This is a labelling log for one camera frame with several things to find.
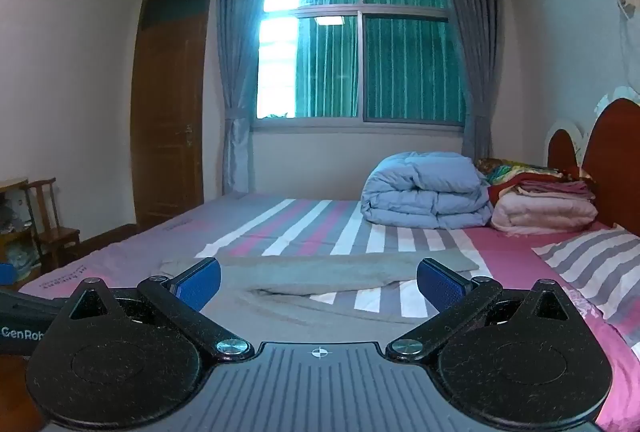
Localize striped bed sheet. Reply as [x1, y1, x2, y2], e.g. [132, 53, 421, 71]
[20, 192, 640, 432]

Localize sliding glass window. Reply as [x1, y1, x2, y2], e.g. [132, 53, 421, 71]
[251, 0, 469, 129]

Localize grey curtain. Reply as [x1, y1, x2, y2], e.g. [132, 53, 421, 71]
[217, 0, 282, 199]
[425, 0, 504, 161]

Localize dark wooden chair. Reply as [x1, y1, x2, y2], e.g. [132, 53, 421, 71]
[20, 177, 81, 271]

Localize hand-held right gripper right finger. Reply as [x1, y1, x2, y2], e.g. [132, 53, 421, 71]
[385, 257, 572, 360]

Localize red wooden headboard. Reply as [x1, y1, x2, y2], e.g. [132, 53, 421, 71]
[547, 98, 640, 237]

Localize folded pink quilt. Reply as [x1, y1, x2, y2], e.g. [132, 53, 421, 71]
[490, 191, 599, 235]

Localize grey pants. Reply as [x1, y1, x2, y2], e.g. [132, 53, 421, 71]
[160, 249, 481, 345]

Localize folded light blue duvet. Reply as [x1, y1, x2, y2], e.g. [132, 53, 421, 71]
[360, 151, 495, 229]

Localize striped pillow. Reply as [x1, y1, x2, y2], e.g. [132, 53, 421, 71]
[531, 227, 640, 334]

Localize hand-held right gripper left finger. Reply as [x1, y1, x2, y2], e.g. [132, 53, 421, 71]
[67, 257, 253, 360]

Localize cluttered wooden side table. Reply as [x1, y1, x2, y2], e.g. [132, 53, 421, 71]
[0, 179, 42, 288]

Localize folded mauve cloth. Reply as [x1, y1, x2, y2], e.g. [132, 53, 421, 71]
[517, 179, 597, 202]

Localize brown wooden door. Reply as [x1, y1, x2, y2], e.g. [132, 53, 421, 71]
[131, 0, 215, 231]

